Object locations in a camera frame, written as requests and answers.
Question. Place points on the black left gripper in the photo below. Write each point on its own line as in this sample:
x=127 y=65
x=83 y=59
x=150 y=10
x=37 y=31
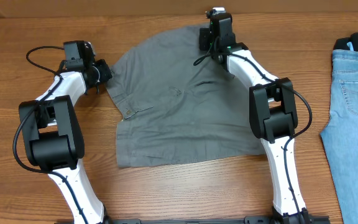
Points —
x=105 y=74

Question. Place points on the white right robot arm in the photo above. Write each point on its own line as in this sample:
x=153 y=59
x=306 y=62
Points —
x=272 y=112

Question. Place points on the grey cargo shorts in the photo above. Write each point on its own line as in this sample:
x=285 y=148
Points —
x=174 y=111

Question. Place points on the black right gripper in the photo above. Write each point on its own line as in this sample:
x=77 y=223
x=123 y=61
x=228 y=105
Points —
x=204 y=39

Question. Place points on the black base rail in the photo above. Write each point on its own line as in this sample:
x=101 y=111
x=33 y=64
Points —
x=246 y=220

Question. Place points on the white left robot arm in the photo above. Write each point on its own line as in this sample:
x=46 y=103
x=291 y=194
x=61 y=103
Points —
x=49 y=138

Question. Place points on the light blue denim jeans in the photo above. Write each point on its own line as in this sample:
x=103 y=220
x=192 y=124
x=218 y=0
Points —
x=340 y=136

